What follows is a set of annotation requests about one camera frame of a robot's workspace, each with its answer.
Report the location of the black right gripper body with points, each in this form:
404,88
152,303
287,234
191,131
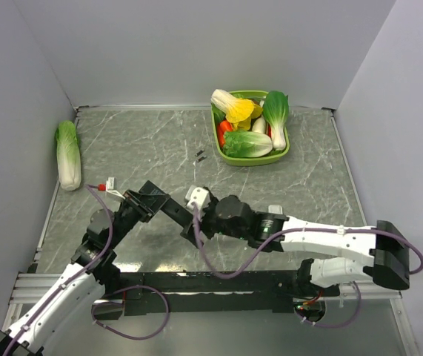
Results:
210,222

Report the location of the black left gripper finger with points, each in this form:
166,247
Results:
150,193
151,209

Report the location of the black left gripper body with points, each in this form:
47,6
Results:
134,209

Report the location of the black remote control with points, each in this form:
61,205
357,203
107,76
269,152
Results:
179,214

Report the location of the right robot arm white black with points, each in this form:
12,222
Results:
377,253

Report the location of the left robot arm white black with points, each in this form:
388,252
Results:
90,275

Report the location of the white remote control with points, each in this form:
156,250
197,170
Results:
275,209

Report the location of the napa cabbage on table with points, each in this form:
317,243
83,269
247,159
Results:
68,156

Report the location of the green lettuce head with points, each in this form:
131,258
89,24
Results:
246,144

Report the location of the black base bar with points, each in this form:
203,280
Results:
141,293

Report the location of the green plastic basket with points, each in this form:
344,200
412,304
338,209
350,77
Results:
258,96

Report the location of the red pepper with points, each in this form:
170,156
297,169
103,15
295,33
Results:
223,127

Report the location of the white radish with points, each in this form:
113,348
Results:
259,126

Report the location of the yellow leaf cabbage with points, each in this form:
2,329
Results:
239,112

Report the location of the green bok choy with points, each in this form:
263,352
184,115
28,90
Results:
276,112

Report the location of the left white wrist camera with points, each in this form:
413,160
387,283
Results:
109,187

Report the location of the aluminium frame rail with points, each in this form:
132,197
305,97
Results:
29,288

